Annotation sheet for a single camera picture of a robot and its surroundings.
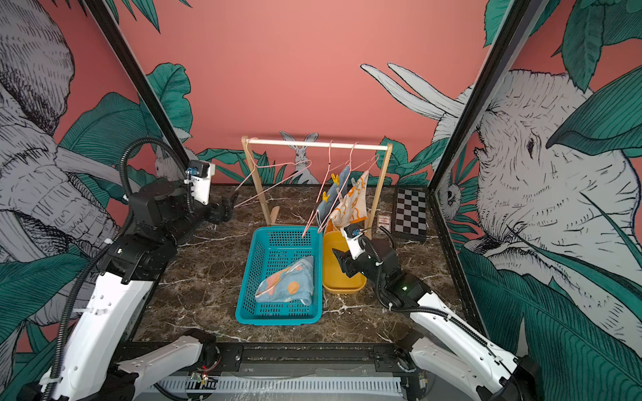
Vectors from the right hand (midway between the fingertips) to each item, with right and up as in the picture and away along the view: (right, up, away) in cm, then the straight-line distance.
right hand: (340, 241), depth 74 cm
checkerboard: (+32, +7, +34) cm, 47 cm away
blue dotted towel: (-16, -17, +11) cm, 26 cm away
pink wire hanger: (-24, +24, +6) cm, 34 cm away
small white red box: (+21, +4, +33) cm, 40 cm away
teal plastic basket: (-26, -7, +24) cm, 36 cm away
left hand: (-30, +16, -12) cm, 36 cm away
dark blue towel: (-4, +10, +13) cm, 17 cm away
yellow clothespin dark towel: (-5, +14, +11) cm, 18 cm away
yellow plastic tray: (-2, -15, +15) cm, 22 cm away
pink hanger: (-6, +23, +51) cm, 56 cm away
